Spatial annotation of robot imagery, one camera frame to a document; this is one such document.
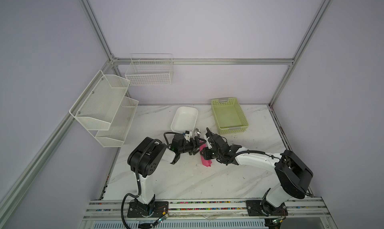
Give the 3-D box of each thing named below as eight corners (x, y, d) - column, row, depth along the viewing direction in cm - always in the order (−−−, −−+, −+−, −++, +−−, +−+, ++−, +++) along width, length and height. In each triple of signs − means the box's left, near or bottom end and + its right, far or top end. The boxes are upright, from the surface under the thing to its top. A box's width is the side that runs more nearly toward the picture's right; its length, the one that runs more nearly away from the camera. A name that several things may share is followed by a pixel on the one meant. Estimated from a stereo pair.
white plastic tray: (171, 131, 107) (170, 125, 102) (177, 111, 119) (177, 105, 114) (194, 134, 105) (194, 128, 100) (198, 113, 118) (198, 108, 113)
